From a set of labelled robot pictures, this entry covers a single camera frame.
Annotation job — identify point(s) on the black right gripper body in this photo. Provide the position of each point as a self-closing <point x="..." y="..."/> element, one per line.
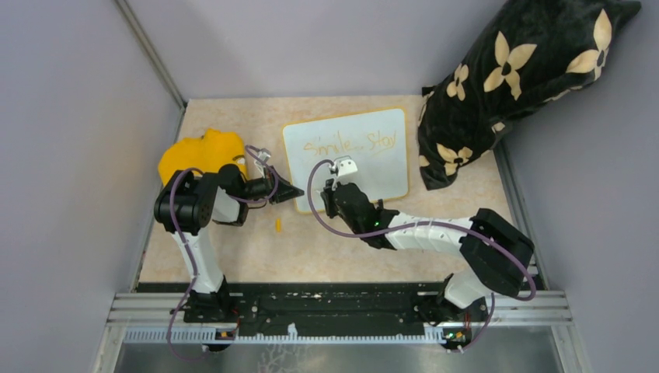
<point x="332" y="206"/>

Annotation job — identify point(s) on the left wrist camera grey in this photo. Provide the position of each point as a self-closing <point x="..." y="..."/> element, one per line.
<point x="261" y="157"/>

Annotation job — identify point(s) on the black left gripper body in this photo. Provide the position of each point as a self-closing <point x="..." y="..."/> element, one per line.
<point x="268" y="182"/>

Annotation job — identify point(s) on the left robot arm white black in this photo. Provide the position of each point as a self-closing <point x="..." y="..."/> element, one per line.
<point x="192" y="199"/>

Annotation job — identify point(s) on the white board yellow frame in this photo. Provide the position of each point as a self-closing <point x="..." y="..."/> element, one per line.
<point x="374" y="140"/>

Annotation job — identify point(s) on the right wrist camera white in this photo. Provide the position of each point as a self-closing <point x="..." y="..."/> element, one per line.
<point x="342" y="169"/>

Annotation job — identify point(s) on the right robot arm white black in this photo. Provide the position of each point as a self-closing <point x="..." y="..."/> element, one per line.
<point x="497" y="254"/>

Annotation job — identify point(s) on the black floral pillow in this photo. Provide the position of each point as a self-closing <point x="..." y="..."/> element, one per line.
<point x="530" y="54"/>

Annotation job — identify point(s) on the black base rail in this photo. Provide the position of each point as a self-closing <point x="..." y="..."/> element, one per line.
<point x="399" y="313"/>

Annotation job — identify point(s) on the yellow cloth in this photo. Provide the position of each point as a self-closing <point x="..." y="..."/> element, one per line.
<point x="207" y="153"/>

